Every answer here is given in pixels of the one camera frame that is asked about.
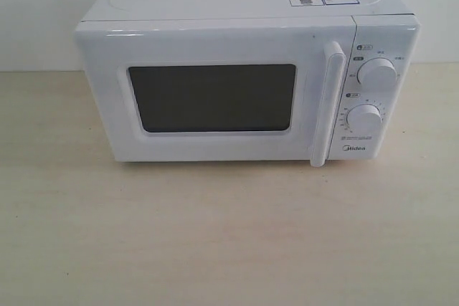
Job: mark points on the white microwave door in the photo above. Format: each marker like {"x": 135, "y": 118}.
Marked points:
{"x": 218, "y": 90}

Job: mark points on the white lower timer knob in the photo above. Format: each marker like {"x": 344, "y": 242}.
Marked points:
{"x": 364, "y": 119}

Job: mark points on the white upper power knob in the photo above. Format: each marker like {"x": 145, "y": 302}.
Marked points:
{"x": 377, "y": 74}

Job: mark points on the white Midea microwave body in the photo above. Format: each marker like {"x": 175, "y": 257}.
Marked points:
{"x": 384, "y": 29}

